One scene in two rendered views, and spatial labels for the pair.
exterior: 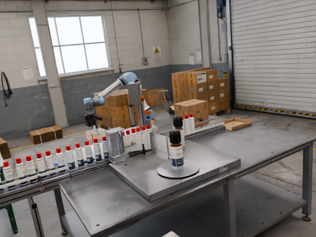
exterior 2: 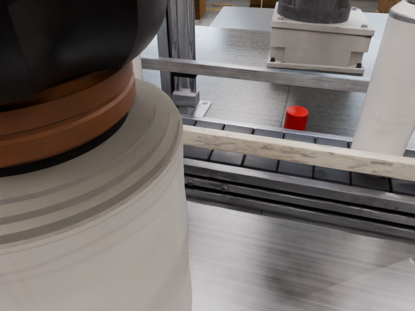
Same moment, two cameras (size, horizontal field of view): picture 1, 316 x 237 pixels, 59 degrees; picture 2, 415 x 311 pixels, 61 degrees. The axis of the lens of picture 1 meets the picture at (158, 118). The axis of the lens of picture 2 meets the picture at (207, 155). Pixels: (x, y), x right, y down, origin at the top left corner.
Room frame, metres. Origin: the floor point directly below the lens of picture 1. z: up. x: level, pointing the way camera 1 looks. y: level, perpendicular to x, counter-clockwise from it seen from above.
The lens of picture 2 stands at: (2.27, -0.26, 1.11)
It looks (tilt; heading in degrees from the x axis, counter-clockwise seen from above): 36 degrees down; 46
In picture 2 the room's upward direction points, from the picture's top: straight up
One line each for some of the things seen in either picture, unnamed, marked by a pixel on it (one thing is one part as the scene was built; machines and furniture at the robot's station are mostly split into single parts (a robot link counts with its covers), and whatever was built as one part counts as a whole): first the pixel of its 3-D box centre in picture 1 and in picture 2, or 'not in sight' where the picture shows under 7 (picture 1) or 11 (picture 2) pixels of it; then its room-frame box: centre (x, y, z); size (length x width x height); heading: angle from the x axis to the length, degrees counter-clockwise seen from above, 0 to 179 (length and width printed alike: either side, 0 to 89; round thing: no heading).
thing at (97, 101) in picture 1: (98, 101); not in sight; (2.73, 0.56, 1.30); 0.11 x 0.11 x 0.08; 20
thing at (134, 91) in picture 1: (135, 92); not in sight; (2.52, 0.18, 1.38); 0.17 x 0.10 x 0.19; 175
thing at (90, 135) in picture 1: (96, 134); not in sight; (2.70, 0.63, 0.99); 0.16 x 0.12 x 0.07; 124
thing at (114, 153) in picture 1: (116, 145); not in sight; (2.21, 0.36, 1.01); 0.14 x 0.13 x 0.26; 120
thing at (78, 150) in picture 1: (79, 155); not in sight; (2.15, 0.66, 0.98); 0.05 x 0.05 x 0.20
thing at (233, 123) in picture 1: (233, 123); not in sight; (3.00, -0.82, 0.85); 0.30 x 0.26 x 0.04; 120
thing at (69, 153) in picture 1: (70, 157); not in sight; (2.11, 0.73, 0.98); 0.05 x 0.05 x 0.20
